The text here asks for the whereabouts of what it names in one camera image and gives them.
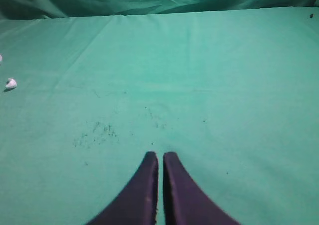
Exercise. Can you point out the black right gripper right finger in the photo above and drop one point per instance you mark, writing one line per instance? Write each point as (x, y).
(185, 203)

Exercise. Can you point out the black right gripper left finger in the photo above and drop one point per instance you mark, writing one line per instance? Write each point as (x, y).
(136, 203)

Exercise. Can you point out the white bluetooth earbud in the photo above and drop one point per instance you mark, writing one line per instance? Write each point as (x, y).
(11, 84)

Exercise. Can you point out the green table cloth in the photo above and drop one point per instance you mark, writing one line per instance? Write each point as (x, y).
(234, 93)

